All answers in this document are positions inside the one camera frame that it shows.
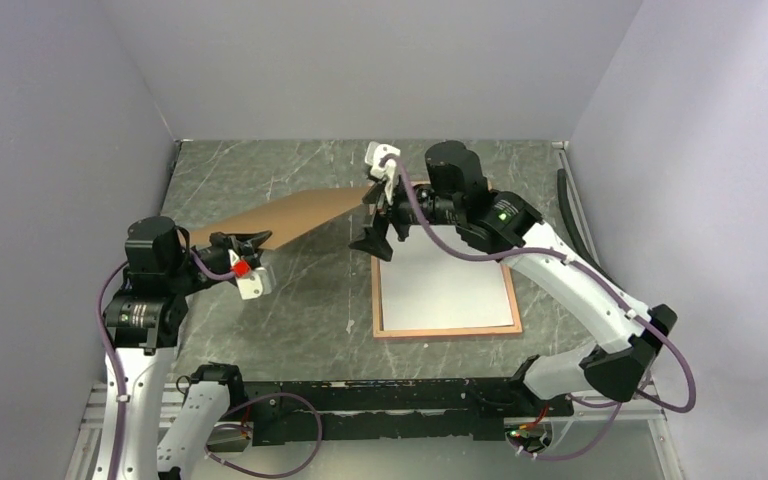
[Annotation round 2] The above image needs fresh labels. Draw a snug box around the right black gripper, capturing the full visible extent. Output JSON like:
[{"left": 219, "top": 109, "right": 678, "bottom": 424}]
[{"left": 347, "top": 167, "right": 462, "bottom": 261}]

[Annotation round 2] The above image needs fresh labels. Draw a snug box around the brown backing board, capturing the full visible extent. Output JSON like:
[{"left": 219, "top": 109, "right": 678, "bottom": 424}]
[{"left": 190, "top": 186, "right": 370, "bottom": 250}]

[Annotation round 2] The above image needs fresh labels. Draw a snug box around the seascape photo print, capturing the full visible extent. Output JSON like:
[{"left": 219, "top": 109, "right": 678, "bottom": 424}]
[{"left": 379, "top": 225, "right": 516, "bottom": 333}]

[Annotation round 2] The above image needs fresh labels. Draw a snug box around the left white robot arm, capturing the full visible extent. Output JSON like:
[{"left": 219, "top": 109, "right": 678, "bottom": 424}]
[{"left": 92, "top": 216, "right": 274, "bottom": 479}]

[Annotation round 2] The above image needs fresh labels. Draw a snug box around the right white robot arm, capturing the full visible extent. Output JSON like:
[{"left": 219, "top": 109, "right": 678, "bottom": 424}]
[{"left": 349, "top": 140, "right": 677, "bottom": 415}]

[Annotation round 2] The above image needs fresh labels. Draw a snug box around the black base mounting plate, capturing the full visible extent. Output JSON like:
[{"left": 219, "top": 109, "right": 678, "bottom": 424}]
[{"left": 221, "top": 377, "right": 574, "bottom": 446}]

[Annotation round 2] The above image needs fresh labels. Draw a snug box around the black foam tube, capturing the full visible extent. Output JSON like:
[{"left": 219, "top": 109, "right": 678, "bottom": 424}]
[{"left": 556, "top": 168, "right": 613, "bottom": 282}]

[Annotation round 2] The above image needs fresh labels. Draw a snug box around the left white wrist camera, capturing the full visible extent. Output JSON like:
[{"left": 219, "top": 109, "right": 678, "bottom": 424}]
[{"left": 229, "top": 251, "right": 276, "bottom": 300}]

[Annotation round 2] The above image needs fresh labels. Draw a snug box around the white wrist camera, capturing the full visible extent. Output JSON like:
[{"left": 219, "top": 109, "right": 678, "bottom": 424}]
[
  {"left": 364, "top": 141, "right": 401, "bottom": 205},
  {"left": 229, "top": 251, "right": 276, "bottom": 300}
]

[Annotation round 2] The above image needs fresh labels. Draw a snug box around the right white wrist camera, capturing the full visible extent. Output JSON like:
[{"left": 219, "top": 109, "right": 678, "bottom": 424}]
[{"left": 364, "top": 141, "right": 401, "bottom": 205}]

